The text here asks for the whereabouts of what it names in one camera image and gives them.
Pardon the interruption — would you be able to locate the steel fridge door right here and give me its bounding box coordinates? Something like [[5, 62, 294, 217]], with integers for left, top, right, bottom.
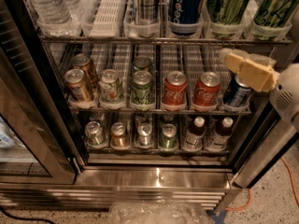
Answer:
[[235, 119, 299, 189]]

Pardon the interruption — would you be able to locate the gold can rear left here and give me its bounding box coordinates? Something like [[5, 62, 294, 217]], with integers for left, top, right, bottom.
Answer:
[[71, 53, 98, 91]]

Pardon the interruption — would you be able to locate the clear water bottle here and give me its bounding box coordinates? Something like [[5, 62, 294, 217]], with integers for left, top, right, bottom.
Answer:
[[30, 0, 78, 36]]

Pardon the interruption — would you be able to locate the white green soda can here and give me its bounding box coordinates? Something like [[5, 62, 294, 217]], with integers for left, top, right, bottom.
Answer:
[[99, 69, 124, 104]]

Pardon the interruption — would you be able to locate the green can middle shelf front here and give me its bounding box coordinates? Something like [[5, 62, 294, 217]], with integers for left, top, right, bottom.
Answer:
[[131, 70, 152, 105]]

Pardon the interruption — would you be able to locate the stainless steel fridge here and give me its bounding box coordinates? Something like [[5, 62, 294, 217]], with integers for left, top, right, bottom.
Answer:
[[0, 0, 298, 212]]

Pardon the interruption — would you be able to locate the silver green can bottom shelf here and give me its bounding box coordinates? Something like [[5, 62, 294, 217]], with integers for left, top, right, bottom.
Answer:
[[85, 121, 106, 146]]

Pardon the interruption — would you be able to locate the glass fridge door left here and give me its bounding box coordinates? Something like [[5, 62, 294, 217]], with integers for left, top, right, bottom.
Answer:
[[0, 0, 78, 184]]

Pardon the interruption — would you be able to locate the brown bottle white cap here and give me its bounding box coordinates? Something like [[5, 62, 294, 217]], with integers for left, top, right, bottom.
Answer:
[[206, 117, 234, 152], [182, 117, 206, 151]]

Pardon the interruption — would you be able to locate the red Coca-Cola can left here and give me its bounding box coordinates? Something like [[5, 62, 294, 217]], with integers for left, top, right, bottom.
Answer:
[[163, 71, 187, 105]]

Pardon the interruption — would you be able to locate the gold can bottom shelf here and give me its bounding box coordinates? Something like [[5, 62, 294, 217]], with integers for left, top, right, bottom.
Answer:
[[111, 122, 128, 148]]

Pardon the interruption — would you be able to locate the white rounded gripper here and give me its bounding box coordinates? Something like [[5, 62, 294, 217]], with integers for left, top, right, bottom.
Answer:
[[220, 48, 299, 132]]

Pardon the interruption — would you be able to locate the gold can front left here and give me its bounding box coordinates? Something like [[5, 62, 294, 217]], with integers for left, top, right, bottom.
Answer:
[[64, 68, 93, 102]]

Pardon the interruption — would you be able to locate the brown bottle right white cap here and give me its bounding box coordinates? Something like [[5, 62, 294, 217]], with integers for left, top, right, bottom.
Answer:
[[206, 117, 234, 152]]

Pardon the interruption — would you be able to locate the clear plastic bag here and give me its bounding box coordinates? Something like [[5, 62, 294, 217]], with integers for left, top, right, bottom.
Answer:
[[107, 202, 215, 224]]

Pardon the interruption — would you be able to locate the dark blue can middle shelf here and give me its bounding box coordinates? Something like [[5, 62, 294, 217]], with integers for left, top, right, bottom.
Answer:
[[222, 75, 252, 107]]

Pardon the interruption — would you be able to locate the brown bottle left white cap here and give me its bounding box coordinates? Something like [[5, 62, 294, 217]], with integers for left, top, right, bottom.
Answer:
[[182, 117, 206, 151]]

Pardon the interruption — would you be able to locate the black cable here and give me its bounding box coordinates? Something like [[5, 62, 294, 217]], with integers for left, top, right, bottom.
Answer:
[[0, 206, 57, 224]]

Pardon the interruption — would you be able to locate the orange cable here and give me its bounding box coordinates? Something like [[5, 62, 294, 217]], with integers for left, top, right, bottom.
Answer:
[[225, 158, 299, 213]]

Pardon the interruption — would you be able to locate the green can top shelf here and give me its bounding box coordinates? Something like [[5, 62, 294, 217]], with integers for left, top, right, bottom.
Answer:
[[206, 0, 249, 26]]

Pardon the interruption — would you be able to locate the green can middle shelf rear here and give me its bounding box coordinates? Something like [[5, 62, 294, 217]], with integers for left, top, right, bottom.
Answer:
[[133, 56, 152, 73]]

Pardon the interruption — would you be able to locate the red coca-cola can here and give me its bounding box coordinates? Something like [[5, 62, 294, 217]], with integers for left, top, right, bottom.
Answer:
[[163, 71, 187, 105], [193, 72, 221, 106]]

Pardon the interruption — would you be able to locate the red Coca-Cola can right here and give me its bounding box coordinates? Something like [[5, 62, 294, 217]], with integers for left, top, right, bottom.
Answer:
[[193, 72, 221, 106]]

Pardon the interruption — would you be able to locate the blue Pepsi can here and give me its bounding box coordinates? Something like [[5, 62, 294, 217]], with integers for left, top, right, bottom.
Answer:
[[168, 0, 204, 35]]

